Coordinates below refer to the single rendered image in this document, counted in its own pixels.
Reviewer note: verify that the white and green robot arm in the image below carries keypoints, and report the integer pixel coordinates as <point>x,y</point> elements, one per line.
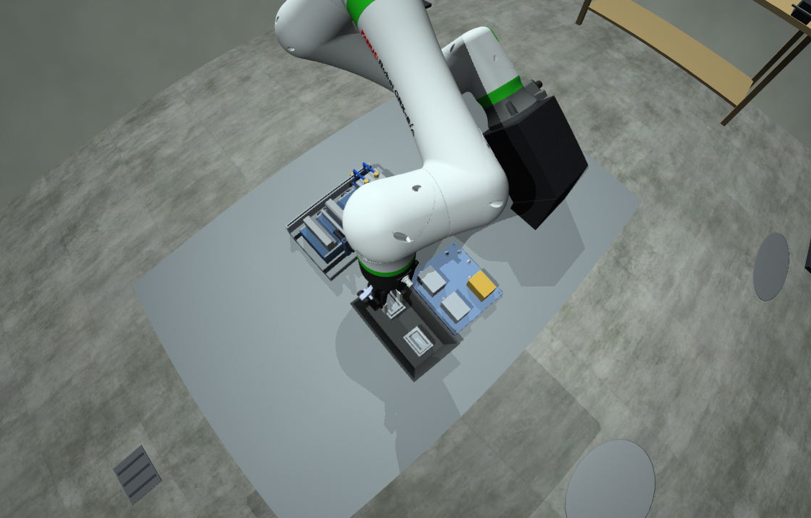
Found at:
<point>461,185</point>

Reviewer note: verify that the yellow rectangular block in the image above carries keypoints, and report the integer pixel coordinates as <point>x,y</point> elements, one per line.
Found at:
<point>481,286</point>

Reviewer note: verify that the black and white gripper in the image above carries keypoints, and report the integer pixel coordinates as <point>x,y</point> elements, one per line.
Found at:
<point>381,297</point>

